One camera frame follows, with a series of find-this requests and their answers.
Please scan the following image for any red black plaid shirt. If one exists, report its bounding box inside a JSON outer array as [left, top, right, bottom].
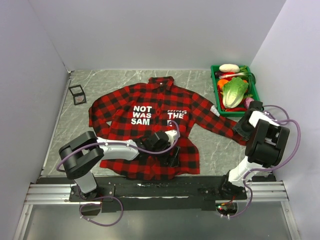
[[88, 76, 246, 180]]

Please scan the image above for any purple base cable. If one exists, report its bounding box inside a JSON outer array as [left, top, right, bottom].
[[79, 194, 124, 227]]

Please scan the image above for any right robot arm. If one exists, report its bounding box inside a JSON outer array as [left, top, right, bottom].
[[218, 100, 290, 200]]

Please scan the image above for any dark purple eggplant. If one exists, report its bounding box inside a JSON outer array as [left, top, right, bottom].
[[214, 71, 224, 77]]

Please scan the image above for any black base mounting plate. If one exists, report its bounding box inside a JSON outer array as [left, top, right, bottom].
[[69, 176, 247, 213]]

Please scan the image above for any red chili pepper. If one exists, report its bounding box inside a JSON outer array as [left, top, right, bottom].
[[225, 107, 247, 112]]

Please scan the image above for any aluminium frame rail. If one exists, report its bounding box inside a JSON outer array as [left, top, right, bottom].
[[24, 182, 289, 205]]

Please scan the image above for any round pink brooch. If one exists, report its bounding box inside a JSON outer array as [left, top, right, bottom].
[[75, 96, 84, 103]]

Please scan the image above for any white green onion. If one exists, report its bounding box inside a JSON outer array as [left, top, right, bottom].
[[218, 72, 252, 79]]

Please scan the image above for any orange fruit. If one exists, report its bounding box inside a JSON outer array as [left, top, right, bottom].
[[217, 78, 229, 88]]

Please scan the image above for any purple onion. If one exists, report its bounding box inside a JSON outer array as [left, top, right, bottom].
[[244, 97, 254, 108]]

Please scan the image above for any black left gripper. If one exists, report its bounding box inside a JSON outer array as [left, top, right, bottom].
[[150, 141, 180, 168]]

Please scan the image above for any small circuit board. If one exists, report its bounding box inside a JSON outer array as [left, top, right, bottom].
[[216, 202, 238, 216]]

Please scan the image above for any green white cabbage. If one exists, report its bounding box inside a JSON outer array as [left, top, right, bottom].
[[222, 77, 249, 109]]

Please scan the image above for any white potato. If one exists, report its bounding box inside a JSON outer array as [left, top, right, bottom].
[[219, 63, 240, 73]]

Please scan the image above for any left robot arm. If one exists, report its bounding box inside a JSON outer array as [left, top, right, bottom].
[[56, 130, 180, 201]]

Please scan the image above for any black brooch display box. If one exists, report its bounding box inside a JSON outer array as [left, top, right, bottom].
[[68, 84, 87, 106]]

